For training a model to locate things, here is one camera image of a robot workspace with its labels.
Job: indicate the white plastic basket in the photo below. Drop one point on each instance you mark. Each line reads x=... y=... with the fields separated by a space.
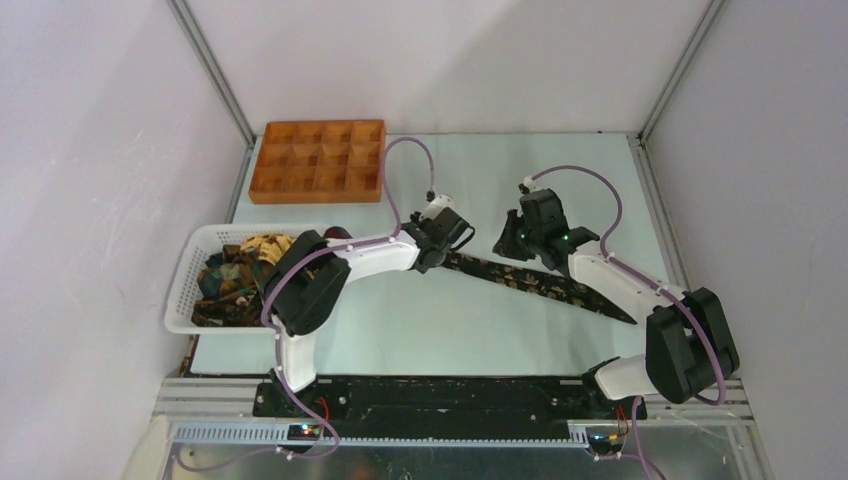
x=204 y=242

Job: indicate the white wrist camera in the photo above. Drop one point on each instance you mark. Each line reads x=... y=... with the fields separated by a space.
x=528 y=185
x=436 y=206

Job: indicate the dark red striped tie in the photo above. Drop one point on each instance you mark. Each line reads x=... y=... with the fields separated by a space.
x=337 y=232

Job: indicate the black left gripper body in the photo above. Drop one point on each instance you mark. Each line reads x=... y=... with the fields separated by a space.
x=415 y=220

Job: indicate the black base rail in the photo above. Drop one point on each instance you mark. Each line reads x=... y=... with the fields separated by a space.
x=444 y=408

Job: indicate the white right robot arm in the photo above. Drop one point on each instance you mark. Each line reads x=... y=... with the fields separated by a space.
x=688 y=343

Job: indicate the black gold floral tie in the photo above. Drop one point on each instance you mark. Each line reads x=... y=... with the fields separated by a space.
x=544 y=284

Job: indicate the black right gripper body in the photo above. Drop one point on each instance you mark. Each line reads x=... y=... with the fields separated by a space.
x=520 y=242

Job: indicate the aluminium frame rail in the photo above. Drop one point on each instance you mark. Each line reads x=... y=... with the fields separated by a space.
x=220 y=410

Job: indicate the wooden compartment tray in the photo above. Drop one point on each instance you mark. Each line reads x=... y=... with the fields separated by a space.
x=319 y=162

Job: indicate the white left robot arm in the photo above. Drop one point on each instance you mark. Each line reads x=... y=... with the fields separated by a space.
x=302 y=289

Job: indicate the green gold patterned tie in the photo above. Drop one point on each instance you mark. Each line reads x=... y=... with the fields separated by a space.
x=230 y=281

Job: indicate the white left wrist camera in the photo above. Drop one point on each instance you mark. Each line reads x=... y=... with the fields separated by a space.
x=436 y=206

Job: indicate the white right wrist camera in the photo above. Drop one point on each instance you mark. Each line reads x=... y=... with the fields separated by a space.
x=528 y=185

